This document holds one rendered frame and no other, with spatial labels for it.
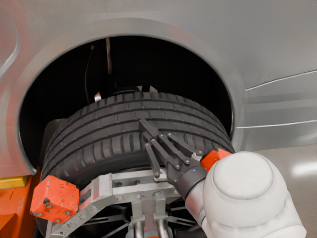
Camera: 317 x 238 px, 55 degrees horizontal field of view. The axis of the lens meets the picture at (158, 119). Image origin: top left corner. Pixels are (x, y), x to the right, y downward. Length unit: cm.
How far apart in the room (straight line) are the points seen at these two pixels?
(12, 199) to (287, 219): 113
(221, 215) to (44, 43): 70
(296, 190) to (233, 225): 191
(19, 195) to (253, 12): 108
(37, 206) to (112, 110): 31
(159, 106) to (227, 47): 29
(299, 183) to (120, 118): 172
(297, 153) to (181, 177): 196
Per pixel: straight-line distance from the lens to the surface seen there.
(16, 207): 134
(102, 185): 74
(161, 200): 75
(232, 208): 37
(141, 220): 80
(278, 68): 110
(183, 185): 62
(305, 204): 224
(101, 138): 79
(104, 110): 86
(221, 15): 93
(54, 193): 76
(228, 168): 38
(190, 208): 61
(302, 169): 243
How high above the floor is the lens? 171
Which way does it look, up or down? 42 degrees down
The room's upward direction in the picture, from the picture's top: straight up
